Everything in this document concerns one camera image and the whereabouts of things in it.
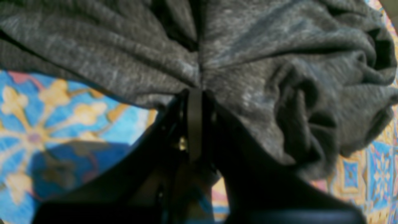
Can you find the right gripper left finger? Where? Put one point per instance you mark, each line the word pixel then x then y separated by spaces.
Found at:
pixel 153 184

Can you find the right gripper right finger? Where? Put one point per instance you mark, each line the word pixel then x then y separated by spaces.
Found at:
pixel 260 190

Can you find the grey t-shirt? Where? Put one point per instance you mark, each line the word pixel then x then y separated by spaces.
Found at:
pixel 309 79

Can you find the patterned tablecloth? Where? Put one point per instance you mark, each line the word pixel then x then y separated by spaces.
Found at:
pixel 58 133

